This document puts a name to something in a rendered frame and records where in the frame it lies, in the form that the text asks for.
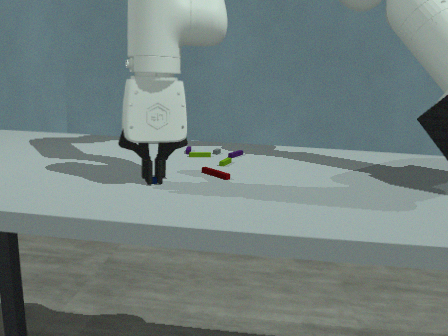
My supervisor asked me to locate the red rod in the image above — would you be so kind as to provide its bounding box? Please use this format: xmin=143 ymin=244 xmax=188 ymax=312
xmin=202 ymin=167 xmax=230 ymax=180

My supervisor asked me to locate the lime green rod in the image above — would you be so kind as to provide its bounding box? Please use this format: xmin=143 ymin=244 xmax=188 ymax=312
xmin=189 ymin=152 xmax=211 ymax=157
xmin=219 ymin=157 xmax=232 ymax=166

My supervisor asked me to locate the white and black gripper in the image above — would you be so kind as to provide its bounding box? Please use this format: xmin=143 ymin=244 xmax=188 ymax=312
xmin=119 ymin=76 xmax=188 ymax=185

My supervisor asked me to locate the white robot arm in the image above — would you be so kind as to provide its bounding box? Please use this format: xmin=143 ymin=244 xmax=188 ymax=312
xmin=125 ymin=0 xmax=448 ymax=103

